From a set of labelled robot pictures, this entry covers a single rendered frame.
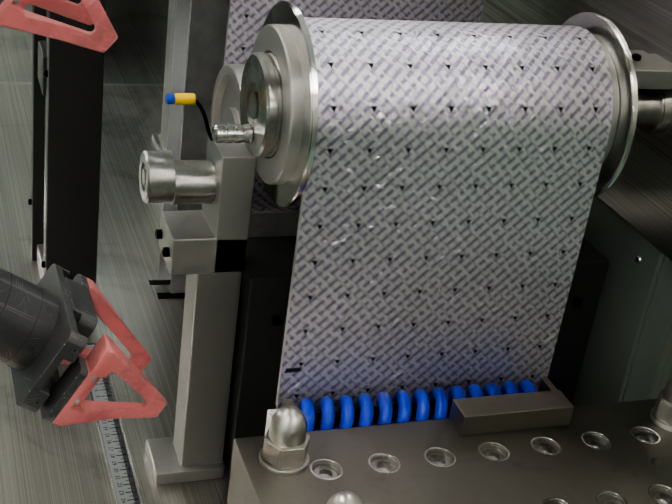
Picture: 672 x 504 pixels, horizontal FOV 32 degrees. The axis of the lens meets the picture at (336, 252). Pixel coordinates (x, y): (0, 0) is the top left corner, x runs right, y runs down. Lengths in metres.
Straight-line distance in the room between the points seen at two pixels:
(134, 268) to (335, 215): 0.54
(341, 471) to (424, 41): 0.31
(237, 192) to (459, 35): 0.20
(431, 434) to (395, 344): 0.07
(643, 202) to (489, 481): 0.29
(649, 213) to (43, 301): 0.50
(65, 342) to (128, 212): 0.70
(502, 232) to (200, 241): 0.23
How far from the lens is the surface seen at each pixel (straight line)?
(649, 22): 1.01
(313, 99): 0.78
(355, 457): 0.85
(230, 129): 0.83
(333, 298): 0.86
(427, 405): 0.91
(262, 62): 0.82
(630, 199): 1.02
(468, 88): 0.83
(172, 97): 0.89
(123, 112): 1.76
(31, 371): 0.80
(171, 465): 1.02
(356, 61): 0.81
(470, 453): 0.88
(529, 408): 0.92
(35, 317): 0.79
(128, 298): 1.27
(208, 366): 0.96
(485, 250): 0.89
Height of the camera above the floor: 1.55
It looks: 27 degrees down
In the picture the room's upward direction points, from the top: 8 degrees clockwise
